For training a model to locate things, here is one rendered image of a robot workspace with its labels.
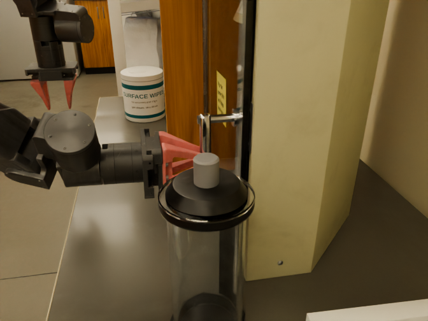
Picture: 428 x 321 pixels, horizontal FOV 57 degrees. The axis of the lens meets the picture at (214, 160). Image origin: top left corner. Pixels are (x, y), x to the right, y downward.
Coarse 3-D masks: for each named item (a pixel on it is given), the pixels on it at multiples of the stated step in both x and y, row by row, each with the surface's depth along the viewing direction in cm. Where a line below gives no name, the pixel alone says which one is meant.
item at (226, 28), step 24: (216, 0) 61; (240, 0) 47; (216, 24) 63; (240, 24) 48; (216, 48) 65; (240, 48) 49; (216, 72) 66; (240, 72) 50; (216, 96) 68; (240, 96) 51; (240, 120) 52; (216, 144) 72; (240, 144) 53; (240, 168) 54
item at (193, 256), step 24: (192, 216) 40; (216, 216) 40; (168, 240) 45; (192, 240) 41; (216, 240) 41; (240, 240) 44; (192, 264) 43; (216, 264) 43; (240, 264) 45; (192, 288) 45; (216, 288) 44; (240, 288) 47; (192, 312) 46; (216, 312) 46; (240, 312) 50
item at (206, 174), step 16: (208, 160) 41; (176, 176) 44; (192, 176) 44; (208, 176) 41; (224, 176) 44; (176, 192) 41; (192, 192) 41; (208, 192) 41; (224, 192) 41; (240, 192) 42; (176, 208) 41; (192, 208) 40; (208, 208) 40; (224, 208) 40
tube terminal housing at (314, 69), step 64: (256, 0) 45; (320, 0) 45; (384, 0) 58; (256, 64) 47; (320, 64) 48; (256, 128) 51; (320, 128) 52; (256, 192) 55; (320, 192) 57; (256, 256) 61; (320, 256) 67
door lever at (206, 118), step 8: (232, 112) 55; (200, 120) 54; (208, 120) 54; (216, 120) 54; (224, 120) 55; (232, 120) 55; (200, 128) 54; (208, 128) 54; (200, 136) 55; (208, 136) 55; (200, 144) 56; (208, 144) 55; (200, 152) 56; (208, 152) 56
